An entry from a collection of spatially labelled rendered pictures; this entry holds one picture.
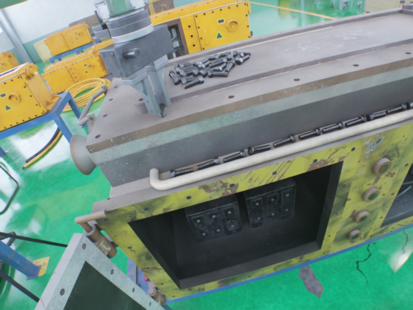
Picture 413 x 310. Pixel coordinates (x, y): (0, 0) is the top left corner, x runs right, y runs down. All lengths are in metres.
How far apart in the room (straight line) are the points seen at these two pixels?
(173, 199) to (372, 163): 0.52
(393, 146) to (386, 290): 1.22
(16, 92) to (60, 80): 3.37
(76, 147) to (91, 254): 0.29
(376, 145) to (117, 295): 0.76
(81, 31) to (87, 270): 8.97
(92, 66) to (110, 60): 6.17
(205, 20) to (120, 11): 2.73
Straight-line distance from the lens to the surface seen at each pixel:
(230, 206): 0.93
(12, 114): 3.83
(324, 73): 0.60
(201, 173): 0.51
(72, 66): 6.76
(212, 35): 3.17
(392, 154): 0.75
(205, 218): 0.95
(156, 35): 0.48
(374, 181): 0.80
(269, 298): 1.67
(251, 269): 0.94
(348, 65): 0.65
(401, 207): 1.16
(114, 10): 0.43
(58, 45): 9.63
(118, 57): 0.42
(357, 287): 1.77
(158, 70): 0.49
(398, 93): 0.76
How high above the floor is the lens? 1.59
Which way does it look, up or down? 40 degrees down
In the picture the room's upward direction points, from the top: 17 degrees counter-clockwise
